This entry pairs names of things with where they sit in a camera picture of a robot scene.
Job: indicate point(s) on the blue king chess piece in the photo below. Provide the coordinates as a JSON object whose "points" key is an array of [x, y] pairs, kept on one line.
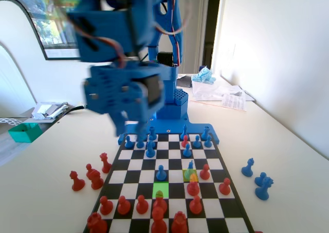
{"points": [[141, 137]]}

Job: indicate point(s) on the black framed map poster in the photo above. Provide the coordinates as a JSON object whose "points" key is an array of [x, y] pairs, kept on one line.
{"points": [[51, 32]]}

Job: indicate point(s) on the clear plastic bag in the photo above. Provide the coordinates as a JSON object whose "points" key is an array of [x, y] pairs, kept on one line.
{"points": [[205, 91]]}

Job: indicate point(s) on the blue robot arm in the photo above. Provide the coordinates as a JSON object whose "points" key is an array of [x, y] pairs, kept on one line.
{"points": [[174, 109]]}

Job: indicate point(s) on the blue white patterned cloth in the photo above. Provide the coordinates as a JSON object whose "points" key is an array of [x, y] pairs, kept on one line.
{"points": [[204, 76]]}

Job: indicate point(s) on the green plastic box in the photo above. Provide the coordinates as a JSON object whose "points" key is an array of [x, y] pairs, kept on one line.
{"points": [[28, 135]]}

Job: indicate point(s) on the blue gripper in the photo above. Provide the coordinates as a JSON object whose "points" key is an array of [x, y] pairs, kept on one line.
{"points": [[121, 95]]}

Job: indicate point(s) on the white dotted cloth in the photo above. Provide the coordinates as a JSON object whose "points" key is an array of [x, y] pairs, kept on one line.
{"points": [[7, 121]]}

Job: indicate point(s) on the blue printed base plate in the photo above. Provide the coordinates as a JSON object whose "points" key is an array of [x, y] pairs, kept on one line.
{"points": [[164, 127]]}

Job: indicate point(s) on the pile of silver packets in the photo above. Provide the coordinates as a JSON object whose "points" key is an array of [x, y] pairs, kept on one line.
{"points": [[48, 109]]}

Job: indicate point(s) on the dark grey flat box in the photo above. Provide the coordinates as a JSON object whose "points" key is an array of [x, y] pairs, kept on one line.
{"points": [[186, 82]]}

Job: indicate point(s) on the black and white chessboard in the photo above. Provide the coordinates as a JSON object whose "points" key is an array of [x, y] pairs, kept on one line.
{"points": [[174, 164]]}

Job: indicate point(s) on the blue bishop chess piece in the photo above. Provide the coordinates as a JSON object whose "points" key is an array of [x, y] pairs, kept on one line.
{"points": [[184, 131], [247, 170]]}

